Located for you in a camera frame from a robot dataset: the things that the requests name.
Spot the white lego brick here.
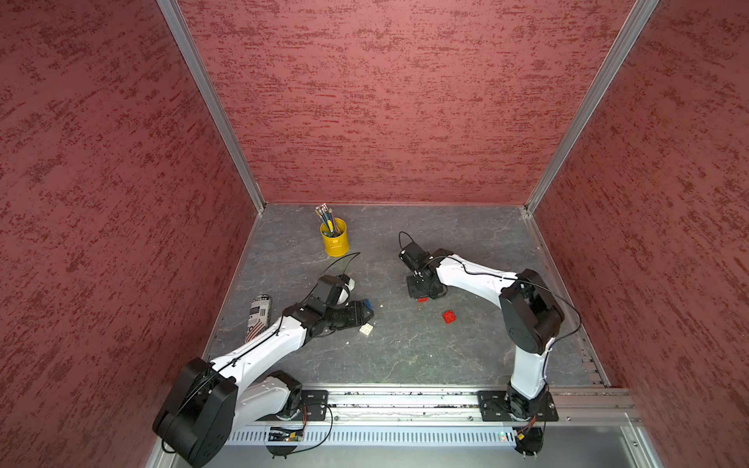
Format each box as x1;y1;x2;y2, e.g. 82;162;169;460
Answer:
359;324;374;337

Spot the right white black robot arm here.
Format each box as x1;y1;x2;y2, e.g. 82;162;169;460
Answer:
399;242;566;420

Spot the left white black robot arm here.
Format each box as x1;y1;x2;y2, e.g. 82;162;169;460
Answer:
152;300;375;467

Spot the yellow pencil cup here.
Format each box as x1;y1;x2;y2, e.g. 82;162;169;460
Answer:
320;218;349;259

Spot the bundle of coloured pencils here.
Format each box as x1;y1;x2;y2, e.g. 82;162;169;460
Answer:
315;204;341;238

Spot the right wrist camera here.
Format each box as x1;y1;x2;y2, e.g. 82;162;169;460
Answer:
399;242;431;274

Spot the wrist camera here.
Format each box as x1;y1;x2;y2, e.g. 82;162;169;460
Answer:
307;274;355;311
399;242;431;274

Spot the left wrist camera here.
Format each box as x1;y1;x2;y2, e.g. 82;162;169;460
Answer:
307;274;355;311

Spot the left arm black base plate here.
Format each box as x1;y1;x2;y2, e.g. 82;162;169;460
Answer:
274;390;329;422

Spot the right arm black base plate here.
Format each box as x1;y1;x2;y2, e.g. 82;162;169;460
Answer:
477;389;559;423

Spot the right aluminium corner post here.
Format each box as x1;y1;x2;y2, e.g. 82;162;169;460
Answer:
525;0;659;218

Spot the aluminium corner post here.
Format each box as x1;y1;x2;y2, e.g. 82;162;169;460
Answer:
525;0;659;218
157;0;266;215

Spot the aluminium front rail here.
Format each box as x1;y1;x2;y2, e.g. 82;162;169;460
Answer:
305;384;643;428

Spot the left aluminium corner post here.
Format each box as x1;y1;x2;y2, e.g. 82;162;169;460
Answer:
157;0;266;215

